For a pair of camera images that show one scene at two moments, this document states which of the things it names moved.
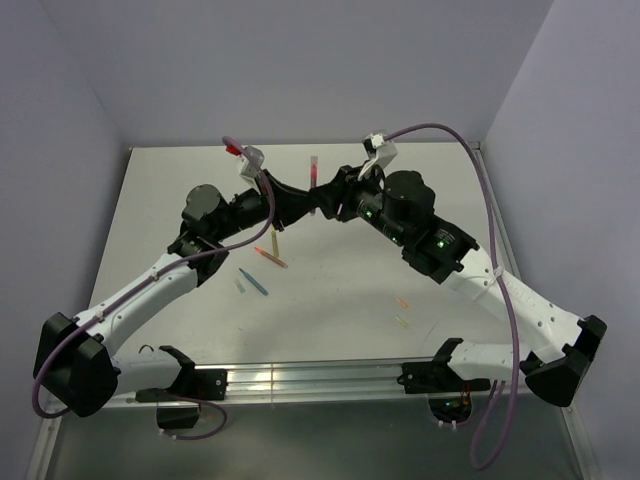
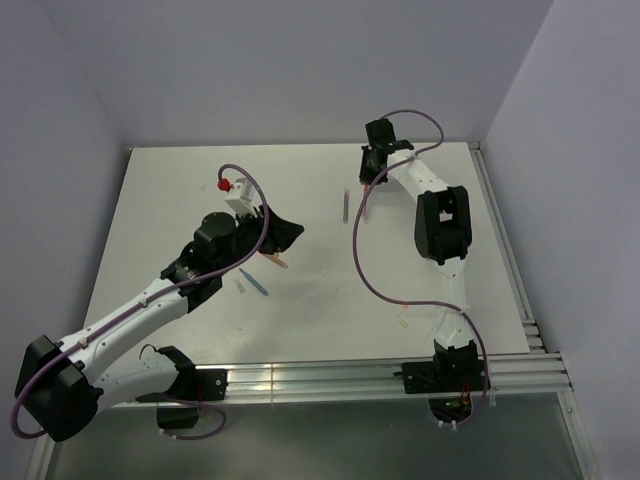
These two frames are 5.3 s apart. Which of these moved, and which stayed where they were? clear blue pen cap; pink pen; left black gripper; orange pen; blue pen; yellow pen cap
Moved: pink pen; left black gripper
Stayed: orange pen; clear blue pen cap; blue pen; yellow pen cap
